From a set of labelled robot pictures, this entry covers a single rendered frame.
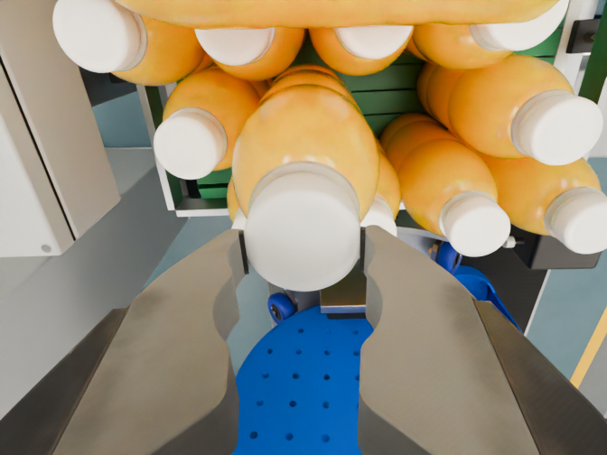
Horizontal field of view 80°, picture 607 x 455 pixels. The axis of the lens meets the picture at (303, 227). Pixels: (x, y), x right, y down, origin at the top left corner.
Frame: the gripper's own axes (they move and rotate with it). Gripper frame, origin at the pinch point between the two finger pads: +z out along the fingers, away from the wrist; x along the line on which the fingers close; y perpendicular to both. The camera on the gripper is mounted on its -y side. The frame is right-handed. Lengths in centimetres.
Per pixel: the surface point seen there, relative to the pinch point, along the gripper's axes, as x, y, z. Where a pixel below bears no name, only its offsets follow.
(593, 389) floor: 143, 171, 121
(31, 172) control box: -18.7, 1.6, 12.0
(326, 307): 0.9, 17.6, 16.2
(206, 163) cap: -6.2, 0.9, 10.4
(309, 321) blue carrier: -1.1, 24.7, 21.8
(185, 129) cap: -7.1, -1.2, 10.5
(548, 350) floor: 112, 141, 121
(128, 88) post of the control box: -21.6, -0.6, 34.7
